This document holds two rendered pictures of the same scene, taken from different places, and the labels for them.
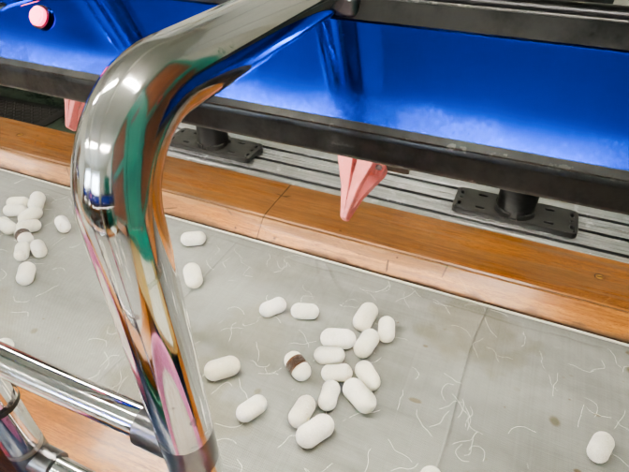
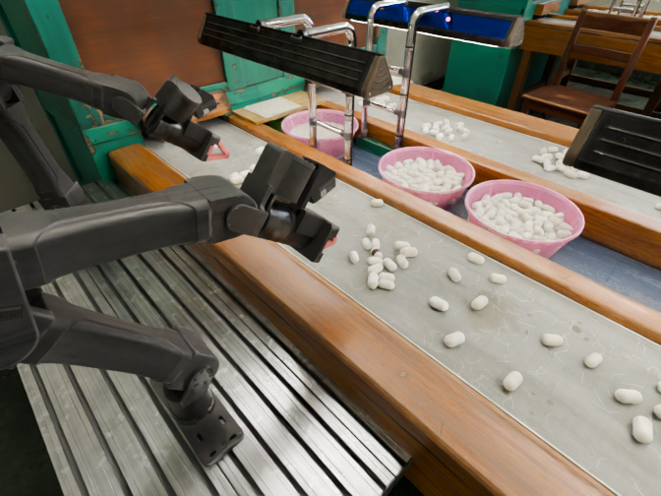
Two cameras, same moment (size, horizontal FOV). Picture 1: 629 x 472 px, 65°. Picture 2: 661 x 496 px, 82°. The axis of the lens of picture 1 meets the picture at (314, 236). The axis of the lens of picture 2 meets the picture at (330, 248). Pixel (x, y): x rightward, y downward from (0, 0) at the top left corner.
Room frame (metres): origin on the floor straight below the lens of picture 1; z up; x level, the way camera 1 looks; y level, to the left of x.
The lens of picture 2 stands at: (1.13, 0.54, 1.28)
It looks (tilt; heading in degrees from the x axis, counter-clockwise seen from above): 40 degrees down; 203
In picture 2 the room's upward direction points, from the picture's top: straight up
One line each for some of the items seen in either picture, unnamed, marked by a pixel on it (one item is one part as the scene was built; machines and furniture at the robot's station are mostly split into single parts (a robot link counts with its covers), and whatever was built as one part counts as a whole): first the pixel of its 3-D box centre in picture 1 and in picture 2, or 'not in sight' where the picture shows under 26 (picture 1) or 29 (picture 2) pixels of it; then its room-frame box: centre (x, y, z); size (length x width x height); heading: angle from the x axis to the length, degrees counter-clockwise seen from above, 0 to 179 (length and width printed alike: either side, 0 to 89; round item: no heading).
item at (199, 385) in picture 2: not in sight; (184, 367); (0.92, 0.21, 0.77); 0.09 x 0.06 x 0.06; 65
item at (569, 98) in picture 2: not in sight; (570, 97); (-1.75, 0.99, 0.45); 0.44 x 0.43 x 0.91; 61
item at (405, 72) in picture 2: not in sight; (400, 83); (-0.15, 0.25, 0.90); 0.20 x 0.19 x 0.45; 67
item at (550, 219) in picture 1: (519, 194); not in sight; (0.69, -0.34, 0.71); 0.20 x 0.07 x 0.08; 66
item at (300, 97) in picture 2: not in sight; (280, 106); (-0.12, -0.19, 0.77); 0.33 x 0.15 x 0.01; 157
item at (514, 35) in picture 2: not in sight; (422, 17); (-0.23, 0.28, 1.08); 0.62 x 0.08 x 0.07; 67
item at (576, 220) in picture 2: not in sight; (516, 222); (0.25, 0.67, 0.72); 0.27 x 0.27 x 0.10
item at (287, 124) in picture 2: not in sight; (320, 136); (-0.04, 0.01, 0.72); 0.27 x 0.27 x 0.10
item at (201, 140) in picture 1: (212, 129); (189, 395); (0.93, 0.21, 0.71); 0.20 x 0.07 x 0.08; 66
